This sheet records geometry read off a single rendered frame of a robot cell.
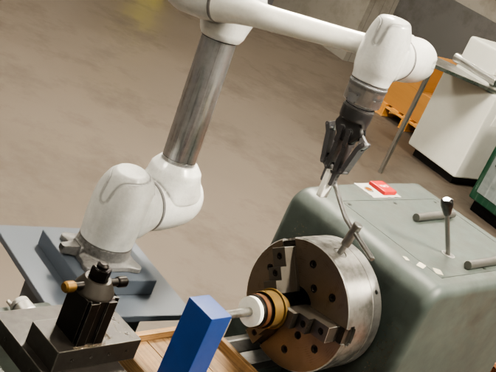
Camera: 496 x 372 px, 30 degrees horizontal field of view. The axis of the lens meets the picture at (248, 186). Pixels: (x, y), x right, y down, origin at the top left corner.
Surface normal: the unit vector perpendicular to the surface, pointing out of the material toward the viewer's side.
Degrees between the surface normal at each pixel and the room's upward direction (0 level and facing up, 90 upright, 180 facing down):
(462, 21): 90
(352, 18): 90
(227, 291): 0
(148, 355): 0
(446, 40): 90
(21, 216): 0
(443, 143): 90
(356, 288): 42
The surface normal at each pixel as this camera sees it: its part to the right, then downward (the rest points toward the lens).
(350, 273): 0.63, -0.51
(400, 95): -0.73, -0.04
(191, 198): 0.79, 0.40
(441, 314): 0.63, 0.51
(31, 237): 0.38, -0.86
